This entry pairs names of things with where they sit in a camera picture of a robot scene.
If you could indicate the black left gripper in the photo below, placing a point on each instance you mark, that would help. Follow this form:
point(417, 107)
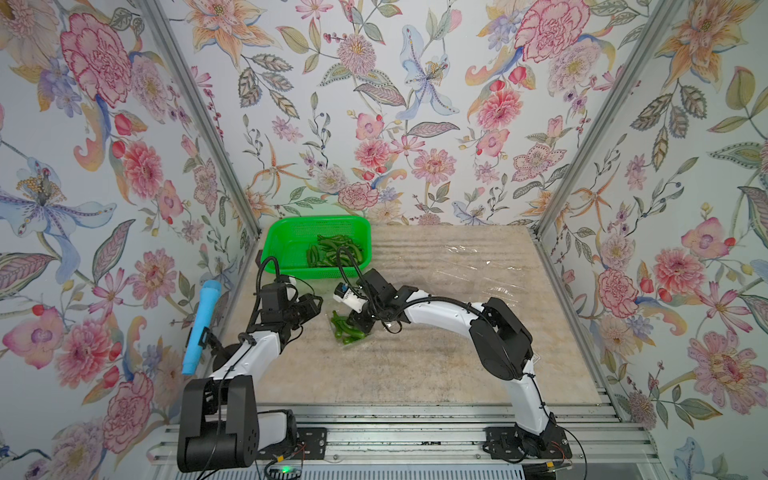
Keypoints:
point(309, 306)

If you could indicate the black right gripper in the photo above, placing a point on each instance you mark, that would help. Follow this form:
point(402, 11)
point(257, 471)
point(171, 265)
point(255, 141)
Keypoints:
point(348, 314)

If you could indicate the clear clamshell container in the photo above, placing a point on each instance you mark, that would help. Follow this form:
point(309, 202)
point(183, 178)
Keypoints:
point(344, 331)
point(478, 272)

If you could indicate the green peppers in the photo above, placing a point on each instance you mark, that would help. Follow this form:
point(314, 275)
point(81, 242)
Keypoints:
point(331, 251)

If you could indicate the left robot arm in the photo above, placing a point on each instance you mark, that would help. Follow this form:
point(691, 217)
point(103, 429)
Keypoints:
point(221, 426)

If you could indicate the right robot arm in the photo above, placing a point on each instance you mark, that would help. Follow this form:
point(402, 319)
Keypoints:
point(502, 343)

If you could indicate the green plastic basket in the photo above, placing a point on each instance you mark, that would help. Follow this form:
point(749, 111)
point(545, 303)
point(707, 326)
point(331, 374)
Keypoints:
point(288, 240)

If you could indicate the blue microphone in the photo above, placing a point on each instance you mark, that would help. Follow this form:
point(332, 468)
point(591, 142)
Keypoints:
point(201, 335)

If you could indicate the aluminium corner profile left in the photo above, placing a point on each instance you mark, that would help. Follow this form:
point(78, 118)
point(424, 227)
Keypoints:
point(161, 30)

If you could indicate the aluminium corner profile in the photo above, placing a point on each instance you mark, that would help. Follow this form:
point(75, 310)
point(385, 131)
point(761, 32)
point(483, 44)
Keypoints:
point(161, 30)
point(641, 53)

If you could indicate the aluminium corner profile right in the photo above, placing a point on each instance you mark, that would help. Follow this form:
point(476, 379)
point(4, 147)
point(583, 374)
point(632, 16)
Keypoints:
point(641, 53)

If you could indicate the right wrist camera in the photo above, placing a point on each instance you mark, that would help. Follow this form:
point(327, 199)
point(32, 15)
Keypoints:
point(344, 294)

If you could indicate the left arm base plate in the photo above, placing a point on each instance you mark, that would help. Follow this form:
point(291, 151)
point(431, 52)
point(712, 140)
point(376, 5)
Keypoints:
point(306, 443)

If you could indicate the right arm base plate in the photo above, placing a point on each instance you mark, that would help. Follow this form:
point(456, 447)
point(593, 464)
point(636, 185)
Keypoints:
point(514, 444)

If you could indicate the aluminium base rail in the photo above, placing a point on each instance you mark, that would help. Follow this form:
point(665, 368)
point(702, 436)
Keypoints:
point(430, 433)

